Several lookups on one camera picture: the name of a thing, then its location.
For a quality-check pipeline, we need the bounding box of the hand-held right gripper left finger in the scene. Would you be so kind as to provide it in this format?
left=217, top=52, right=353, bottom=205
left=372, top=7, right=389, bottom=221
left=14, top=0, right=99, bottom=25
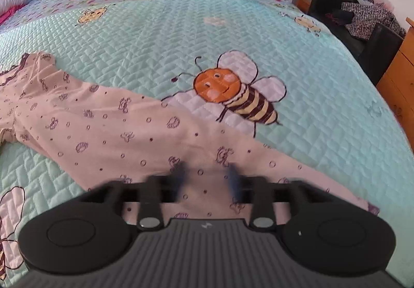
left=81, top=160, right=188, bottom=232

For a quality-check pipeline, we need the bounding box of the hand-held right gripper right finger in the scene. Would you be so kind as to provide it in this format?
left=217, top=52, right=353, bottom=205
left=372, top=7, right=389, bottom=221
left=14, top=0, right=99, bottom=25
left=226, top=162, right=330, bottom=232

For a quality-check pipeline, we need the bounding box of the pink printed pajama top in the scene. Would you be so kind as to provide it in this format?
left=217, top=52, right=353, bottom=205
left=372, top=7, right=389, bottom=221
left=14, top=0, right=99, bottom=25
left=0, top=51, right=380, bottom=227

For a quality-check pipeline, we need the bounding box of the green quilted bee blanket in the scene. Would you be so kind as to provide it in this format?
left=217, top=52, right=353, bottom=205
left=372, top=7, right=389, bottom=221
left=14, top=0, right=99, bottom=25
left=0, top=0, right=414, bottom=288

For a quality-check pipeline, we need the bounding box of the wooden desk with drawers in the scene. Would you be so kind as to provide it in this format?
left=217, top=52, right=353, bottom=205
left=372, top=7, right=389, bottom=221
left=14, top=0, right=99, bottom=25
left=377, top=16, right=414, bottom=143

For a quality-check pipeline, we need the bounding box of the black sofa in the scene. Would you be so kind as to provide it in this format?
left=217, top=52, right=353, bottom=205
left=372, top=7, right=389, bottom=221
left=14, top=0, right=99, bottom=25
left=307, top=0, right=405, bottom=86

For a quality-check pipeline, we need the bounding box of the black white patterned garment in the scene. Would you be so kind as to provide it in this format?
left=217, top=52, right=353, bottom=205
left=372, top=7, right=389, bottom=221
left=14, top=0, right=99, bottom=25
left=327, top=2, right=406, bottom=41

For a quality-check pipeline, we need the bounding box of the magenta printed cloth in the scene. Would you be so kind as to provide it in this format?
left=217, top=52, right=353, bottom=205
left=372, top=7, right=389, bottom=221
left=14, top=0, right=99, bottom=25
left=0, top=5, right=20, bottom=25

